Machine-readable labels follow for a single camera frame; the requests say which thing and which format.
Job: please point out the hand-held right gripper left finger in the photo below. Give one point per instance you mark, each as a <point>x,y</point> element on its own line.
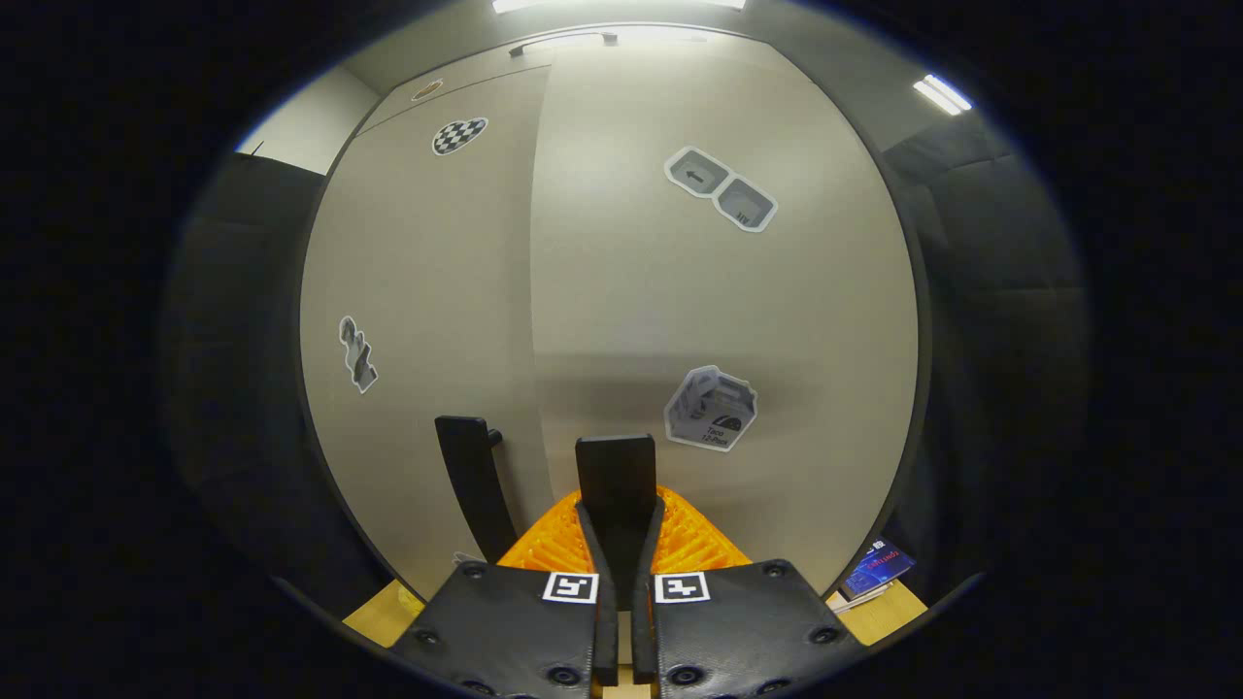
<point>505,631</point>

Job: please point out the grey double-door shoe cabinet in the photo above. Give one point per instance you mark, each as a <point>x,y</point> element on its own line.
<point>924,330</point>

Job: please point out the blue book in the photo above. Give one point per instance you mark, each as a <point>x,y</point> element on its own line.
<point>877,568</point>

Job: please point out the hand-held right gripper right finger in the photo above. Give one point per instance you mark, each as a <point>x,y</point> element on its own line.
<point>748,631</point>

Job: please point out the grey cabinet drawer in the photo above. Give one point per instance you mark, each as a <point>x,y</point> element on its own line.
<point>466,83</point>

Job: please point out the long ceiling light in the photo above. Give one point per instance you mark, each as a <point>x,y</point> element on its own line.
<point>621,5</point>

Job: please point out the small ceiling light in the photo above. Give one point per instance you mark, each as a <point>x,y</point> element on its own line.
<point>942,94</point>

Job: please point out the shoe cabinet door hexagon sticker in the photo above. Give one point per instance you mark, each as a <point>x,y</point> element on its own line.
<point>680,291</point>

